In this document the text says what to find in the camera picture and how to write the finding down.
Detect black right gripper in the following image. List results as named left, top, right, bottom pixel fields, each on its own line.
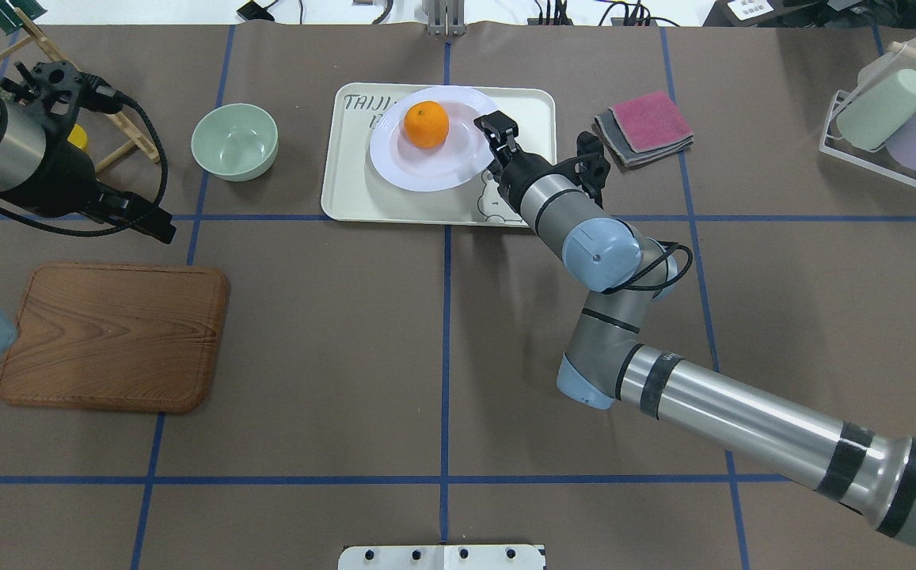
left=473, top=112, right=554, bottom=213

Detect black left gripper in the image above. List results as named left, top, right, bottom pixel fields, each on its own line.
left=26, top=142, right=177, bottom=243

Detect white round plate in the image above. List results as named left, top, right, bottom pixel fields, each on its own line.
left=368, top=85, right=498, bottom=192

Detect orange fruit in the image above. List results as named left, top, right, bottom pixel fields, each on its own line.
left=402, top=101, right=450, bottom=150

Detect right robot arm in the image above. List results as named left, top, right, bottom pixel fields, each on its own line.
left=473, top=112, right=916, bottom=548

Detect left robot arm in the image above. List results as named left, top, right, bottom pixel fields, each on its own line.
left=0, top=61, right=176, bottom=243

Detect cream bear serving tray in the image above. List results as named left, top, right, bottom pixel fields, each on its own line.
left=321, top=82, right=557, bottom=228

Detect wooden drying rack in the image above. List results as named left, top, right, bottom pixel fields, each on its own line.
left=0, top=10, right=160, bottom=173

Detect yellow mug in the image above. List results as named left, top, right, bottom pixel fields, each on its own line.
left=67, top=123, right=89, bottom=153

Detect green bowl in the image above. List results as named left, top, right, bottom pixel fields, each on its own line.
left=190, top=102, right=279, bottom=183

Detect grey cloth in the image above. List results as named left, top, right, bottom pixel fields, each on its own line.
left=594, top=109, right=693, bottom=169

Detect wooden cutting board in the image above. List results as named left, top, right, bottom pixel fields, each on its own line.
left=0, top=262, right=230, bottom=412

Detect pink cloth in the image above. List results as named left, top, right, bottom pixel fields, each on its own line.
left=610, top=90, right=694, bottom=153

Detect dark green mug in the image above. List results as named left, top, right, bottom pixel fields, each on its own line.
left=0, top=0, right=48, bottom=36

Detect green cup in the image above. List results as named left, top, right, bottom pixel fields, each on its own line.
left=835, top=69, right=916, bottom=151

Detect white cup rack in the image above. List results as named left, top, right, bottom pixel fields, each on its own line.
left=819, top=40, right=916, bottom=188

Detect cream cup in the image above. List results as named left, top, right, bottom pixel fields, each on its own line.
left=857, top=37, right=916, bottom=86

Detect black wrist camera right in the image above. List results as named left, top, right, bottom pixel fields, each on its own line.
left=575, top=132, right=610, bottom=209

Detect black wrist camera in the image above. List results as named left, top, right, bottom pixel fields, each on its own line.
left=575, top=132, right=610, bottom=209
left=0, top=60, right=124, bottom=115

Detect aluminium frame post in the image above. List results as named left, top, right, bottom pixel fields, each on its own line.
left=422, top=0, right=467, bottom=36

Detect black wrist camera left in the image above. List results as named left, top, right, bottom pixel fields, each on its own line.
left=0, top=60, right=124, bottom=115

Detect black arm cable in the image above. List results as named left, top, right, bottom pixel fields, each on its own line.
left=0, top=93, right=169, bottom=238

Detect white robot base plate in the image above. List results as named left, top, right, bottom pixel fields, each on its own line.
left=337, top=544, right=548, bottom=569

